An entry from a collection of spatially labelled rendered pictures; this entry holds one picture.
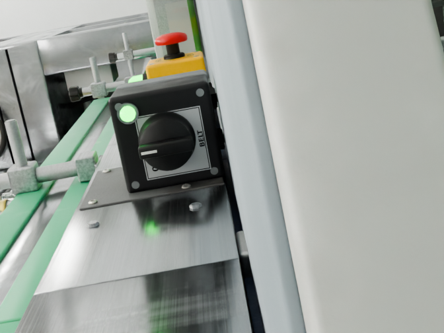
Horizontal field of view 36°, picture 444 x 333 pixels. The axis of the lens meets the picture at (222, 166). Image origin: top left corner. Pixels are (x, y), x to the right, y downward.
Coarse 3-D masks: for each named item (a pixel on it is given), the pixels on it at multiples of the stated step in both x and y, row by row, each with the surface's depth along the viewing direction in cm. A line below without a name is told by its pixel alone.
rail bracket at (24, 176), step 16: (16, 128) 68; (16, 144) 69; (16, 160) 69; (80, 160) 69; (96, 160) 70; (0, 176) 70; (16, 176) 69; (32, 176) 69; (48, 176) 69; (64, 176) 70; (80, 176) 69; (16, 192) 69
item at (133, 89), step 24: (192, 72) 60; (120, 96) 54; (144, 96) 54; (168, 96) 54; (192, 96) 54; (120, 120) 54; (144, 120) 54; (192, 120) 54; (120, 144) 54; (216, 144) 55; (144, 168) 55; (192, 168) 55; (216, 168) 55
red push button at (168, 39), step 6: (162, 36) 83; (168, 36) 82; (174, 36) 82; (180, 36) 82; (186, 36) 83; (156, 42) 83; (162, 42) 82; (168, 42) 82; (174, 42) 82; (168, 48) 84; (174, 48) 84; (168, 54) 84
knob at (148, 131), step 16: (160, 112) 54; (144, 128) 53; (160, 128) 52; (176, 128) 52; (192, 128) 54; (144, 144) 52; (160, 144) 51; (176, 144) 51; (192, 144) 51; (160, 160) 53; (176, 160) 53
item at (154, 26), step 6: (150, 0) 127; (150, 6) 127; (150, 12) 128; (150, 18) 128; (156, 18) 129; (150, 24) 129; (156, 24) 129; (156, 30) 129; (156, 36) 129; (156, 48) 129; (162, 48) 130; (156, 54) 130; (162, 54) 131
